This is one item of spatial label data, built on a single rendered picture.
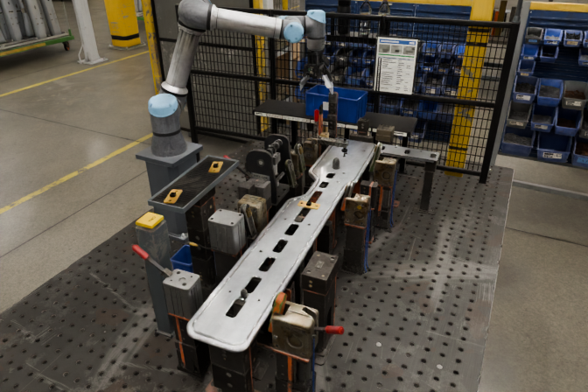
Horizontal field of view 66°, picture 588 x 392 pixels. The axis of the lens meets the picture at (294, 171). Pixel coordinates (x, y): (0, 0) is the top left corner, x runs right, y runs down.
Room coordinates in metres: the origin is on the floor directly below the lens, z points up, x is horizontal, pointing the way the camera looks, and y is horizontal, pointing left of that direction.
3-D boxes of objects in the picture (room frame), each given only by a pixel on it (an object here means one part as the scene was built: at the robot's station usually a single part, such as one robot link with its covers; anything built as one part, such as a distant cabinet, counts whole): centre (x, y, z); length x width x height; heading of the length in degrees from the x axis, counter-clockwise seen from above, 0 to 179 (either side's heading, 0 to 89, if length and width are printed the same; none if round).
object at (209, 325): (1.46, -0.06, 1.00); 1.38 x 0.22 x 0.02; 157
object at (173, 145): (1.79, 0.54, 1.15); 0.15 x 0.15 x 0.10
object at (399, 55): (2.39, -0.54, 1.30); 0.23 x 0.02 x 0.31; 67
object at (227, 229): (1.25, 0.22, 0.90); 0.13 x 0.10 x 0.41; 67
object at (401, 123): (2.39, -0.22, 1.01); 0.90 x 0.22 x 0.03; 67
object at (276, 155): (1.66, 0.09, 0.94); 0.18 x 0.13 x 0.49; 157
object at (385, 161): (1.78, -0.40, 0.87); 0.12 x 0.09 x 0.35; 67
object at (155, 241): (1.16, 0.44, 0.92); 0.08 x 0.08 x 0.44; 67
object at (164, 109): (1.80, 0.54, 1.27); 0.13 x 0.12 x 0.14; 2
